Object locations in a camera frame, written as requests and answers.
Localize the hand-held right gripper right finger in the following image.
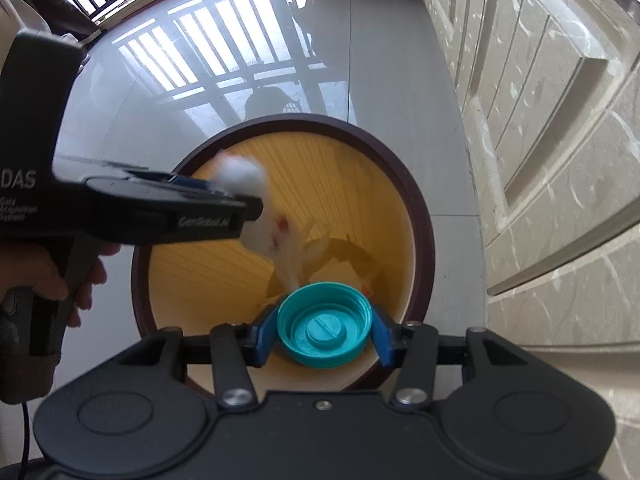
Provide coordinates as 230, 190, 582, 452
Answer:
366, 305, 543, 408

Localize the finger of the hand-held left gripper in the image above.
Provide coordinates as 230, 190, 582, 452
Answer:
82, 174, 265, 247
54, 156, 238, 198

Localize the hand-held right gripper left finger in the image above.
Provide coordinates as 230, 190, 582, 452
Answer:
107, 304, 279, 408

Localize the teal plastic cap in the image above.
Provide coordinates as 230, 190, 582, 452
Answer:
277, 282, 374, 369

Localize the yellow bin with dark rim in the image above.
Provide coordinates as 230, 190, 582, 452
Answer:
130, 114, 431, 397

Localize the white bag with orange print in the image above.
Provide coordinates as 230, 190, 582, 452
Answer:
214, 152, 307, 287

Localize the person's left hand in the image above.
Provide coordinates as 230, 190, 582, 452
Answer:
0, 242, 110, 330

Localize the dark brown curtain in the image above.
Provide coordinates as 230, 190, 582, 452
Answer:
0, 0, 103, 51

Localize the white panelled bed base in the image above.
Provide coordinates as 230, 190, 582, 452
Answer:
404, 0, 640, 480

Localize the black cable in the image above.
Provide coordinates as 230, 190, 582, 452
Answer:
18, 400, 28, 480

